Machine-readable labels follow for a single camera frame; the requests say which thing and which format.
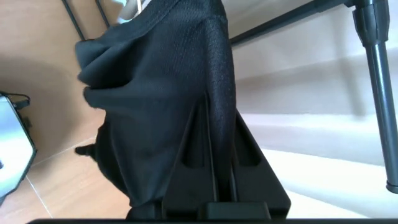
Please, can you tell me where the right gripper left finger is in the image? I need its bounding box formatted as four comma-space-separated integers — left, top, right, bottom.
161, 91, 218, 218

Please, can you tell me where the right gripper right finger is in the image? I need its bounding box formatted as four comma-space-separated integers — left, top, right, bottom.
230, 110, 292, 218

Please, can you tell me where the black short-sleeved shirt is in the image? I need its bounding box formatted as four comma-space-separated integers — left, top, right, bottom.
74, 0, 238, 220

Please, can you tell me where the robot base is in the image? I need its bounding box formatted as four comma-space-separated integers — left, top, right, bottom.
0, 93, 37, 206

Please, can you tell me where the black clothes rack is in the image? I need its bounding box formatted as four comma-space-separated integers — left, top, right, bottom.
60, 0, 398, 194

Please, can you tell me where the beige curtain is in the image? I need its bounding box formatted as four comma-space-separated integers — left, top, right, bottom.
222, 0, 398, 218

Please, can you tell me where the black cable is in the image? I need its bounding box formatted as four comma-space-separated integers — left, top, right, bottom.
0, 91, 31, 110

